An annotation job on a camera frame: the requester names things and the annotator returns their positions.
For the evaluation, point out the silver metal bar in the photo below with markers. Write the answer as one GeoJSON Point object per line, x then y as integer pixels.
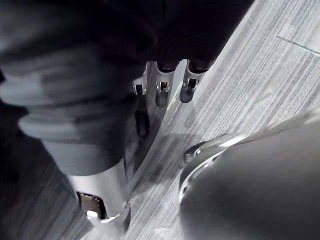
{"type": "Point", "coordinates": [153, 160]}

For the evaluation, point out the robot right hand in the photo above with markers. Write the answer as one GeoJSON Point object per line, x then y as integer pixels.
{"type": "Point", "coordinates": [87, 62]}

